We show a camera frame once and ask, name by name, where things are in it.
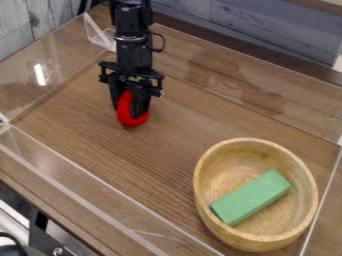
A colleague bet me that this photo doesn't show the black table leg bracket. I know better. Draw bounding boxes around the black table leg bracket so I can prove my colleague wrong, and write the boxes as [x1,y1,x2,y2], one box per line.
[28,212,76,256]

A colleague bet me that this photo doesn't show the red plush strawberry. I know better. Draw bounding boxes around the red plush strawberry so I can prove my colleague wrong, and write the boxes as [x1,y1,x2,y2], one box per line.
[116,90,150,127]

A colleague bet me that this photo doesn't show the clear acrylic enclosure wall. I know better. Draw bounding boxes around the clear acrylic enclosure wall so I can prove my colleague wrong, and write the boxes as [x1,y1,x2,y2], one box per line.
[0,120,223,256]

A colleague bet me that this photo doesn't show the black cable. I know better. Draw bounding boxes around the black cable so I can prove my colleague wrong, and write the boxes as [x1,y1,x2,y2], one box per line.
[0,231,28,256]

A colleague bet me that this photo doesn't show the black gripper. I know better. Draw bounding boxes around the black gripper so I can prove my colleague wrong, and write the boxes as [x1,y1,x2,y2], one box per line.
[99,61,164,118]

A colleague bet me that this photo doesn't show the green rectangular block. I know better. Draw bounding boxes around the green rectangular block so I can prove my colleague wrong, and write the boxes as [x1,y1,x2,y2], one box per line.
[210,169,291,227]

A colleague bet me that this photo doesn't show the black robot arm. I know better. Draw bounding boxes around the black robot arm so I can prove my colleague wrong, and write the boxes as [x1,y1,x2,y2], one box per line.
[99,0,166,123]

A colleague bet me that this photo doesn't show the wooden bowl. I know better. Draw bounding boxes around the wooden bowl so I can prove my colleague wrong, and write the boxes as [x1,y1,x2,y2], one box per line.
[194,138,318,252]

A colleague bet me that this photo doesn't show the clear acrylic corner bracket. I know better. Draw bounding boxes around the clear acrylic corner bracket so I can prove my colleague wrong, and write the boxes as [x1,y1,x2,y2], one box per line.
[83,13,116,52]

